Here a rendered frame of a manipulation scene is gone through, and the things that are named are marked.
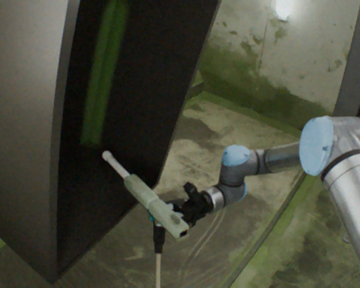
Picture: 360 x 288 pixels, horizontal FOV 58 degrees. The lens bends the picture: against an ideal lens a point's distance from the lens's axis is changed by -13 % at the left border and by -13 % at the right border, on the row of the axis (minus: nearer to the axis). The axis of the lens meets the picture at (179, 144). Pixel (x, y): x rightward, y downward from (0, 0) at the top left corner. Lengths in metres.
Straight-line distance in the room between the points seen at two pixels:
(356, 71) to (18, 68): 2.26
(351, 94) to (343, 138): 1.91
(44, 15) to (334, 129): 0.56
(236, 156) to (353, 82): 1.54
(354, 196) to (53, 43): 0.56
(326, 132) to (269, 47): 2.05
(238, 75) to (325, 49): 0.77
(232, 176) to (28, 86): 0.82
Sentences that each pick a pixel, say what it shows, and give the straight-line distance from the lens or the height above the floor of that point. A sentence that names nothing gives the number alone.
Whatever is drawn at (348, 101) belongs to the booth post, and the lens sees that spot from 2.65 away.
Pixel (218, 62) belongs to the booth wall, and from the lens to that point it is 2.94.
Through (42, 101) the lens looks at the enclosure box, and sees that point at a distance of 0.61.
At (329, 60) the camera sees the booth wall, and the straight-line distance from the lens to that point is 2.60.
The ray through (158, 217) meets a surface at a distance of 1.11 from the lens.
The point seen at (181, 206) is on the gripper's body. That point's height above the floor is 0.54.
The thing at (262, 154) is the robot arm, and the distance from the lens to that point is 1.28.
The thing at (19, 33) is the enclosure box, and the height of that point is 1.19.
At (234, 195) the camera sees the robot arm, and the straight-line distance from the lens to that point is 1.30.
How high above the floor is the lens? 1.35
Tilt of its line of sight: 33 degrees down
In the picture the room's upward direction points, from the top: 6 degrees clockwise
